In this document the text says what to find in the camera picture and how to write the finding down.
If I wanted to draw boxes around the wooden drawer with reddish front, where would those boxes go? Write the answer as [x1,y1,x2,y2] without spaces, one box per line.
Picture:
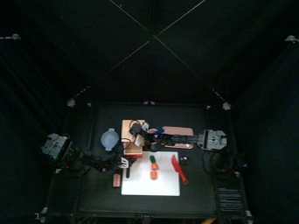
[122,143,144,156]

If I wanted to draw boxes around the pink rectangular block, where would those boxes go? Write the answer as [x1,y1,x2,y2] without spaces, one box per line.
[111,173,121,188]

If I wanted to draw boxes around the light blue bowl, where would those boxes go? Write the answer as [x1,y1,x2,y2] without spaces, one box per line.
[99,128,121,152]

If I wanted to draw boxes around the white cutting board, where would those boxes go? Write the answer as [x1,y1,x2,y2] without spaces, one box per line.
[119,150,181,197]

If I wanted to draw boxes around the pink rectangular tray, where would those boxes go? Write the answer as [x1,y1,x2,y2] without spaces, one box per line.
[161,125,194,150]

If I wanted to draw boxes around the red toy knife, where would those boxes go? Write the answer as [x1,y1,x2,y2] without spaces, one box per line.
[170,154,189,186]

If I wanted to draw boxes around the white text label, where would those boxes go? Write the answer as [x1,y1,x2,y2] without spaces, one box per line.
[217,187,242,215]

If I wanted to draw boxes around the thin diagonal frame cord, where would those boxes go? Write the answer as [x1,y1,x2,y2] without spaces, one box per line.
[106,0,228,103]
[70,0,206,101]

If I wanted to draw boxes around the silver table corner bracket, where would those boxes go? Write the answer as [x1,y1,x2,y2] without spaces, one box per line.
[33,206,50,221]
[242,210,254,223]

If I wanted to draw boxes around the silver frame clamp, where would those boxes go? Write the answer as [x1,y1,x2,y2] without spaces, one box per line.
[284,34,299,44]

